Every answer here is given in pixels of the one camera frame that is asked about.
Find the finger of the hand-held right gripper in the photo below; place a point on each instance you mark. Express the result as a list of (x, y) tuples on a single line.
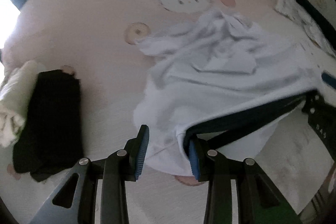
[(329, 80), (313, 104)]

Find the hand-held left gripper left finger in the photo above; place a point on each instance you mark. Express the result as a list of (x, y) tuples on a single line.
[(141, 153)]

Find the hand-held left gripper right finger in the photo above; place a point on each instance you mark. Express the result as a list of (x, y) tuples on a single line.
[(194, 161)]

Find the white shirt with dark trim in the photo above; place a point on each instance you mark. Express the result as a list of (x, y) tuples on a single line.
[(210, 77)]

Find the long black garment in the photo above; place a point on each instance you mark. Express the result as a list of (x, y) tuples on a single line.
[(311, 7)]

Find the white patterned garment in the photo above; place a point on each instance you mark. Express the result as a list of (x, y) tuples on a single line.
[(291, 7)]

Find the folded black garment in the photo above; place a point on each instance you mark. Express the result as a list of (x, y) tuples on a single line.
[(52, 121)]

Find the pink white cat-print blanket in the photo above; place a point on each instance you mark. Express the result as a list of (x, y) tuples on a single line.
[(92, 29)]

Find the cream folded cloth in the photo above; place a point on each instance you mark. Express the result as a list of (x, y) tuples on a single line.
[(15, 98)]

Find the window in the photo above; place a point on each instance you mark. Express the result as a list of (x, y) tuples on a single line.
[(6, 11)]

